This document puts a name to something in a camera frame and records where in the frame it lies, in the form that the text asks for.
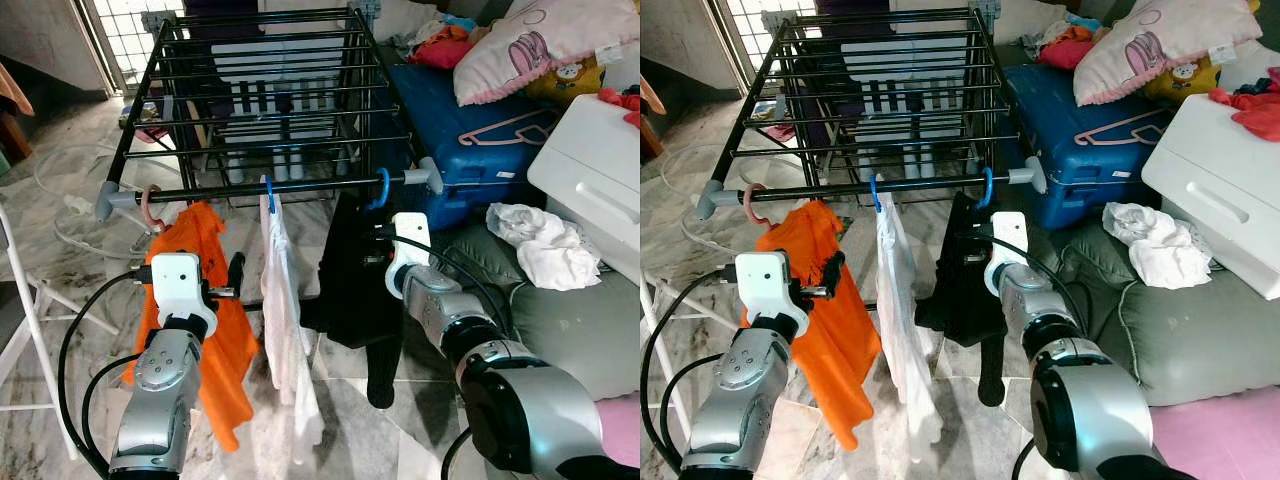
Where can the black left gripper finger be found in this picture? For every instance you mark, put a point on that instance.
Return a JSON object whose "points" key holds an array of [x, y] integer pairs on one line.
{"points": [[235, 270], [830, 268]]}

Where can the black garment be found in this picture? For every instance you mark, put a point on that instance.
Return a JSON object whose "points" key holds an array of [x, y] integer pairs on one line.
{"points": [[965, 290], [355, 290]]}

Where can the blue plastic hanger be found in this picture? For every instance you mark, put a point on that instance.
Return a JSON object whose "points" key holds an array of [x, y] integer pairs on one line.
{"points": [[988, 186], [875, 192], [383, 186], [269, 192]]}

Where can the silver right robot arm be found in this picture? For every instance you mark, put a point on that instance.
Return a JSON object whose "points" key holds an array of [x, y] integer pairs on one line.
{"points": [[500, 370], [1085, 380]]}

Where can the pink plastic hanger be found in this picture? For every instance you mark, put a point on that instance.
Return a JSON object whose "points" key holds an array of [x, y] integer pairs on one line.
{"points": [[752, 205], [150, 208], [1115, 128], [500, 128]]}

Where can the orange shirt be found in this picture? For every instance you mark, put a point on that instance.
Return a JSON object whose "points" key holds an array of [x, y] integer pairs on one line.
{"points": [[830, 320], [215, 310]]}

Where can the white shirt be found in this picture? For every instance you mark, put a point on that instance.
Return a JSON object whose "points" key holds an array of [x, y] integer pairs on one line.
{"points": [[905, 320], [285, 320]]}

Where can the blue suitcase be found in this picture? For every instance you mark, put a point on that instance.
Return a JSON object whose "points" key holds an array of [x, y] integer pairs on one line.
{"points": [[470, 140], [1080, 140]]}

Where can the white grey folding chair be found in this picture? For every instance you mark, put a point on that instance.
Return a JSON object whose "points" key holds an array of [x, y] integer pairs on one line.
{"points": [[35, 330], [670, 330]]}

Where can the colourful floor cloth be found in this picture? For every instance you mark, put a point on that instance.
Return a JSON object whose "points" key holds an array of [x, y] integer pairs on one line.
{"points": [[145, 125], [770, 120]]}

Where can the crumpled white cloth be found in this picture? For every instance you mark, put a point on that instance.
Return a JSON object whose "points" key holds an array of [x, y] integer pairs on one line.
{"points": [[1160, 245], [545, 245]]}

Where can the black metal drying rack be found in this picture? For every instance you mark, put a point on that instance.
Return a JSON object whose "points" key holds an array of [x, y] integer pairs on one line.
{"points": [[270, 100], [880, 100]]}

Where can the green leather sofa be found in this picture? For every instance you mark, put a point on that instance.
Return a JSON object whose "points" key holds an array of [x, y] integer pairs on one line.
{"points": [[560, 320], [1180, 320]]}

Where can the dark purple armchair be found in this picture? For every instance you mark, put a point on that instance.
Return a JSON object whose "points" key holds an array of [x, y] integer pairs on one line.
{"points": [[215, 70], [840, 70]]}

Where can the red orange cloth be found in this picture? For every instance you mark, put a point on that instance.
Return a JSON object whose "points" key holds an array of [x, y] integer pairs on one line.
{"points": [[440, 48], [1068, 48]]}

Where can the white plastic storage box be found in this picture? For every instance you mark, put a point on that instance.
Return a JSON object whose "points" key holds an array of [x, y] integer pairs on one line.
{"points": [[1220, 180], [595, 170]]}

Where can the pink mat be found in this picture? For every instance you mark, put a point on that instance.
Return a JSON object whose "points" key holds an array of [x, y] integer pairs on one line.
{"points": [[1220, 440], [620, 430]]}

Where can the hanging orange cloth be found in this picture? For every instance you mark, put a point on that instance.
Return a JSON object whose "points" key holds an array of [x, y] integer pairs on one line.
{"points": [[650, 98], [12, 90]]}

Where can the window grille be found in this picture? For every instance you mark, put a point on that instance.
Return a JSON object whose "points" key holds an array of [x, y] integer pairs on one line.
{"points": [[760, 30], [130, 30]]}

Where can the yellow plush toy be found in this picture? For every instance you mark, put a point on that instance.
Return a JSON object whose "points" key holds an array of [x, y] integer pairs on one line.
{"points": [[570, 78], [1180, 78]]}

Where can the white pink rabbit pillow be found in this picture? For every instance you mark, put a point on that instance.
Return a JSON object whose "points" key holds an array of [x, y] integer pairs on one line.
{"points": [[540, 45], [1155, 45]]}

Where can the red clothes pile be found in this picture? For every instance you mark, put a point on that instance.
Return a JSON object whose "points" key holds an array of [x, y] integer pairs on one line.
{"points": [[620, 100], [1250, 105]]}

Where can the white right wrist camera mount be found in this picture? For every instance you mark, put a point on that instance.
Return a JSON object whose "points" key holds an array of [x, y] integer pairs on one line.
{"points": [[1008, 245], [408, 245]]}

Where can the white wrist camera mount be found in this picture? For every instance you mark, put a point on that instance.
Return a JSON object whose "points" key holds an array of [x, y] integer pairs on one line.
{"points": [[180, 290], [1008, 245], [770, 290], [408, 245]]}

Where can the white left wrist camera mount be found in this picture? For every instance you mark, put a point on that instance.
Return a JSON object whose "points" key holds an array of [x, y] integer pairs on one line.
{"points": [[180, 290], [770, 290]]}

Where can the folded white metal frame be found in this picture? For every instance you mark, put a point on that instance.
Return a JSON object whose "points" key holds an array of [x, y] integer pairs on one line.
{"points": [[690, 195], [75, 205]]}

